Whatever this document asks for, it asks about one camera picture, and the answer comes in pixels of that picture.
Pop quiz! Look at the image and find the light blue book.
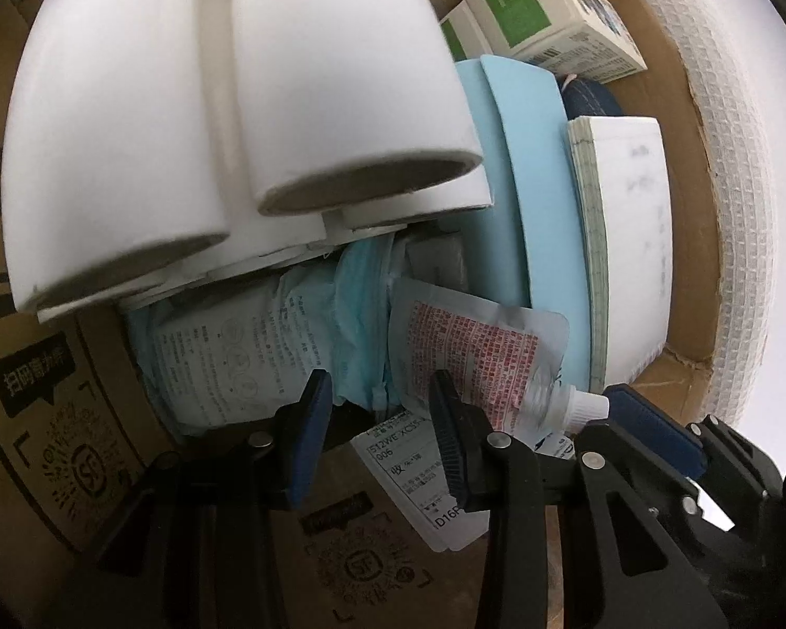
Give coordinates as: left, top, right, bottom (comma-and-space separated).
455, 54, 596, 395

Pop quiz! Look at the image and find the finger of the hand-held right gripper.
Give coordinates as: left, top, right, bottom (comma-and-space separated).
603, 383, 782, 526

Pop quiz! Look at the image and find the dark blue denim item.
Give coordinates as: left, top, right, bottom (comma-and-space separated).
559, 74, 625, 122

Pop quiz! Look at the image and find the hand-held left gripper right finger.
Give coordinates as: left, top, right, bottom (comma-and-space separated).
429, 370, 728, 629

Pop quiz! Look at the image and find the white notebook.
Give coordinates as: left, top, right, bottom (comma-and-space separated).
566, 114, 672, 387

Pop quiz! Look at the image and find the pink cartoon printed blanket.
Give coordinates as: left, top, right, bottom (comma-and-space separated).
603, 0, 780, 420

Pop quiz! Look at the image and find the white shipping label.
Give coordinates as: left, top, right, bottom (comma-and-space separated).
350, 406, 577, 555

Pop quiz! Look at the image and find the red white spout pouch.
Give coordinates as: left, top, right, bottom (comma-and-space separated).
386, 277, 612, 437

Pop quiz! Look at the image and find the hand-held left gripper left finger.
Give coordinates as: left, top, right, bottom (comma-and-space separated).
59, 370, 334, 629

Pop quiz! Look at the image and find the brown cardboard box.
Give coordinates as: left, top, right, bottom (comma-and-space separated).
0, 0, 722, 629

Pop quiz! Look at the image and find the large green white carton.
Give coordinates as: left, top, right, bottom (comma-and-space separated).
464, 0, 649, 78

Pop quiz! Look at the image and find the blue white plastic packet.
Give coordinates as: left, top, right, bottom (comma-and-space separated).
121, 267, 342, 435

